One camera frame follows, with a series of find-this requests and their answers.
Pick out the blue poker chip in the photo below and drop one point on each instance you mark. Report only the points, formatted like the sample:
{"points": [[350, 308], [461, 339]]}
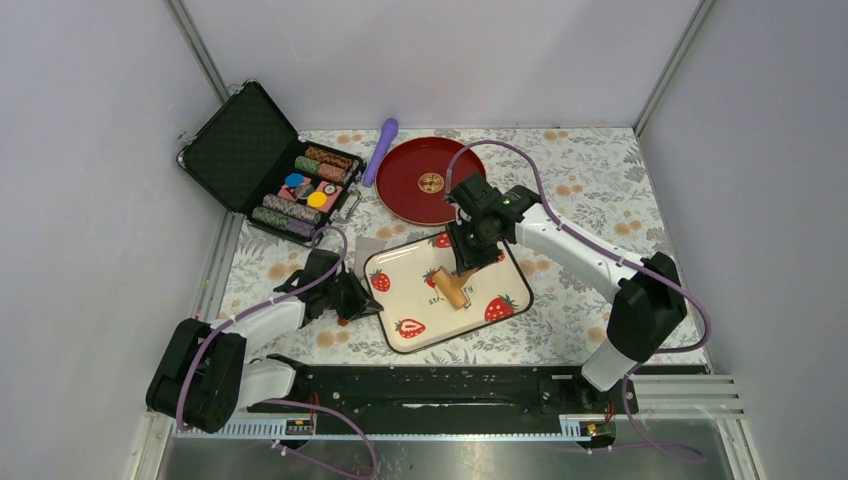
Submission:
{"points": [[294, 180]]}

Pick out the metal spatula orange handle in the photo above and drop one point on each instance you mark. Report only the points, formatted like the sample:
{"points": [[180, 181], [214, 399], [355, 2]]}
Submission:
{"points": [[364, 248]]}

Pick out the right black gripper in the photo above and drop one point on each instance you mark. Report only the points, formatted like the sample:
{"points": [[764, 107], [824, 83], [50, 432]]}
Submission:
{"points": [[466, 259]]}

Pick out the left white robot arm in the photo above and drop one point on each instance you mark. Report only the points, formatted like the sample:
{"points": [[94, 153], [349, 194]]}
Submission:
{"points": [[205, 374]]}

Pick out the black poker chip case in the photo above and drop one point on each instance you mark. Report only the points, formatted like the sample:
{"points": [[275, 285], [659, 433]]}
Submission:
{"points": [[243, 153]]}

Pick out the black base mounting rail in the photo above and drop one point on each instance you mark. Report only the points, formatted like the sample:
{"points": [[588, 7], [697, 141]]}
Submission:
{"points": [[482, 402]]}

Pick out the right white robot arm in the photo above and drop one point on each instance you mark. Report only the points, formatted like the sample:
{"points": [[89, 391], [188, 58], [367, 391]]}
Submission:
{"points": [[644, 292]]}

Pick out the yellow poker chip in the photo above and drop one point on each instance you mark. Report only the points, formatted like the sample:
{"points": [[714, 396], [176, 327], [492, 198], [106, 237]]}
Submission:
{"points": [[317, 200]]}

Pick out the purple silicone handle tool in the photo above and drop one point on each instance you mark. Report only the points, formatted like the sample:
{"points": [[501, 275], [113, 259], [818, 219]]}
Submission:
{"points": [[388, 133]]}

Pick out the round red lacquer plate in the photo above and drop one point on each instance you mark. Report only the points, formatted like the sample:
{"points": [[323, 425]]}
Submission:
{"points": [[411, 180]]}

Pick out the wooden dough roller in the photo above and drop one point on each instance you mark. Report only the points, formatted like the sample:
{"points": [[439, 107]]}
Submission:
{"points": [[452, 288]]}

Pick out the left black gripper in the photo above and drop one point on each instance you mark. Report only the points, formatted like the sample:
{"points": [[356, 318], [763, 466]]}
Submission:
{"points": [[362, 304]]}

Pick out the strawberry pattern white tray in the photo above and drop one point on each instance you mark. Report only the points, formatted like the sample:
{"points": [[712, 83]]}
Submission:
{"points": [[425, 301]]}

